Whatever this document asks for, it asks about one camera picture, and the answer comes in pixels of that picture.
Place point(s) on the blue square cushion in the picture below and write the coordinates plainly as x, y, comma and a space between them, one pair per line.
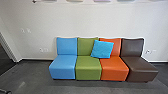
102, 49

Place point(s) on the green sofa seat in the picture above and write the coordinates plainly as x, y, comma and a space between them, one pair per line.
87, 68

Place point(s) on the blue sofa seat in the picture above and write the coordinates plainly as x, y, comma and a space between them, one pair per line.
63, 66

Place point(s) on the orange sofa seat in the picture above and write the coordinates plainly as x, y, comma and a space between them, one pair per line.
114, 68

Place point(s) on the brown sofa seat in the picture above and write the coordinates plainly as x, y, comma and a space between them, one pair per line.
140, 68

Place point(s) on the white wall power outlet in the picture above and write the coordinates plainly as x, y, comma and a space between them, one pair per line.
43, 50
149, 51

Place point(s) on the wall poster yellow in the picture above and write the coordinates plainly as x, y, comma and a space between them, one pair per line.
74, 0

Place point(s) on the wall poster purple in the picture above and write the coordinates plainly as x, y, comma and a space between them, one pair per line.
101, 0

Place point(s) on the wall poster pink figure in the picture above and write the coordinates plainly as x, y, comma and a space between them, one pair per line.
49, 0

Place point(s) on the white wall light switch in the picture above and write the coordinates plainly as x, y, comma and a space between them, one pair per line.
25, 30

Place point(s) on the wall poster light blue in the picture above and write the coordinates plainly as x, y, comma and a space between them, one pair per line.
126, 0

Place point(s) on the white door frame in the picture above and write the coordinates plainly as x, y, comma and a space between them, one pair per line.
8, 50

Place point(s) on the wall poster pale pink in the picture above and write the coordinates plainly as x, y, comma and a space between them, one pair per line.
157, 0

